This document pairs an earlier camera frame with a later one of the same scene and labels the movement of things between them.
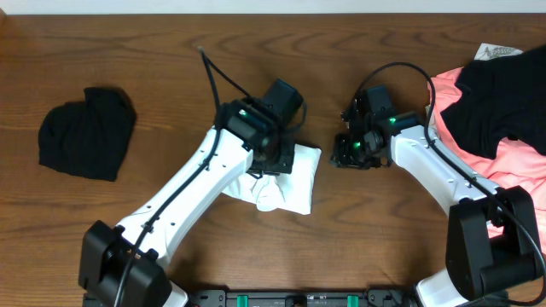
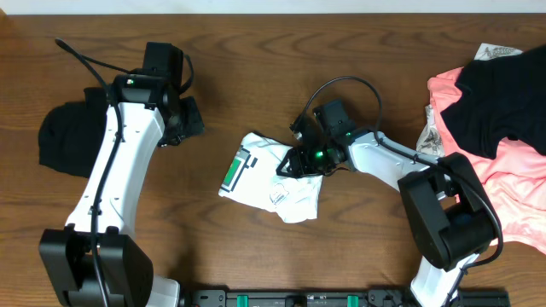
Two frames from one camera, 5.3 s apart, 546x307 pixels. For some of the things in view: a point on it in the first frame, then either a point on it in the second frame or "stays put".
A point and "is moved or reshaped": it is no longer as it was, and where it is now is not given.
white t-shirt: [288, 193] is moved or reshaped
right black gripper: [342, 159] -> [293, 171]
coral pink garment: [515, 163] stays put
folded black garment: [88, 138] stays put
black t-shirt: [505, 97] stays put
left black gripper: [286, 165] -> [194, 124]
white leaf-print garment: [485, 51] stays put
